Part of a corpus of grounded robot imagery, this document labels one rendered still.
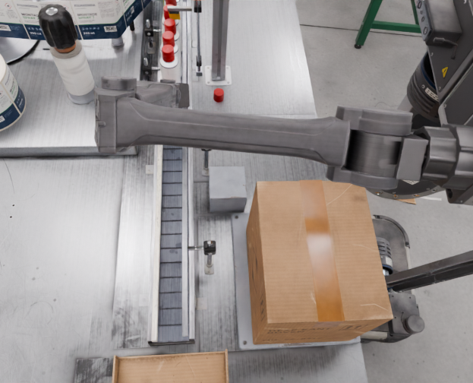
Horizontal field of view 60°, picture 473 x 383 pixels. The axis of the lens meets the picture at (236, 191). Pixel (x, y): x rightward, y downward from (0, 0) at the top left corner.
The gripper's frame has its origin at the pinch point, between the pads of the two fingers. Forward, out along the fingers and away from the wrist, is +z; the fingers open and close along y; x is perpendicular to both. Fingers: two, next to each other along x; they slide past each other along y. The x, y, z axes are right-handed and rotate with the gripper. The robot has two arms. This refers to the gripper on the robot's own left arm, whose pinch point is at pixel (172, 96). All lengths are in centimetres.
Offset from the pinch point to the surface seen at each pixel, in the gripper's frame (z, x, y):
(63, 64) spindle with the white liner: -6.3, -8.5, 28.7
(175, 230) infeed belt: -21.8, 35.1, -0.4
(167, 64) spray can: -7.6, -8.3, 0.6
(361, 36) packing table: 140, -40, -113
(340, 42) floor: 151, -38, -104
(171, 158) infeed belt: -7.5, 17.6, 0.5
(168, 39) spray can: -7.0, -14.9, 0.1
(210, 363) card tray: -39, 63, -8
